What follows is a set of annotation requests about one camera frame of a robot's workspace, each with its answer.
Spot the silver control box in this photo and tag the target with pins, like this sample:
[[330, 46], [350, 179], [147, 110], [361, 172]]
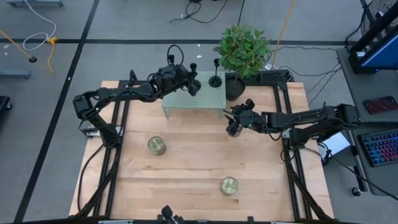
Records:
[[91, 132]]

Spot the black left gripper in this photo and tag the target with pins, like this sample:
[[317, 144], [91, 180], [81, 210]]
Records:
[[169, 79]]

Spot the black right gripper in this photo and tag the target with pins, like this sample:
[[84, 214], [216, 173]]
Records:
[[248, 119]]

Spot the orange stick with black end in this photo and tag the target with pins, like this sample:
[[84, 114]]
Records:
[[32, 59]]

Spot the green leafy potted plant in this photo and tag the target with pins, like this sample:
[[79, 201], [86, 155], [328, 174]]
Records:
[[242, 51]]

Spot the backlit rainbow keyboard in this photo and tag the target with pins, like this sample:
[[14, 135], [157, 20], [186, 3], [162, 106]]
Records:
[[381, 147]]

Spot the black caster wheel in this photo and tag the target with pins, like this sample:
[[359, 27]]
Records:
[[357, 191]]

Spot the black metal candlestick holder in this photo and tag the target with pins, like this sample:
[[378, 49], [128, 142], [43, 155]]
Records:
[[193, 66], [171, 58], [215, 81]]

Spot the grey table foot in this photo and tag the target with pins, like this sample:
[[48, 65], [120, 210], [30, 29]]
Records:
[[34, 3]]

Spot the monitor with blue screen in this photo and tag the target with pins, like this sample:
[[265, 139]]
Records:
[[382, 54]]

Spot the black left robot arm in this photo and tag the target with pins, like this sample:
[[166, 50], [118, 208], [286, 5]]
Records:
[[124, 92]]

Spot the black plant pot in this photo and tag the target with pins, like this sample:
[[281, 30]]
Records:
[[234, 90]]

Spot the dark red smartphone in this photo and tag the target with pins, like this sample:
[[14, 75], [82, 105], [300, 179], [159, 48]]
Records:
[[381, 105]]

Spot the black aluminium rig frame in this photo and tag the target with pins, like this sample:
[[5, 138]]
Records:
[[124, 83]]

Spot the grey floor bar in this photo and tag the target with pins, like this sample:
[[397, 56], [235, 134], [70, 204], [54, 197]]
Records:
[[15, 74]]

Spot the pale green perforated riser table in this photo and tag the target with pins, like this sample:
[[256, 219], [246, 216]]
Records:
[[211, 99]]

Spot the grey side desk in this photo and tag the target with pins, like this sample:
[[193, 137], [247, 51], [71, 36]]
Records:
[[351, 90]]

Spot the black floor fan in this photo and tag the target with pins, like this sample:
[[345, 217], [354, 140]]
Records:
[[377, 7]]

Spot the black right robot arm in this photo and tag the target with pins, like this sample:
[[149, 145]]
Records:
[[311, 119]]

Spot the black wheeled object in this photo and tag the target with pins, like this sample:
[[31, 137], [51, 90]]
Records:
[[4, 104]]

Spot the black perforated box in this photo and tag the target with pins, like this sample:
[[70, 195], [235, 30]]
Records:
[[273, 76]]

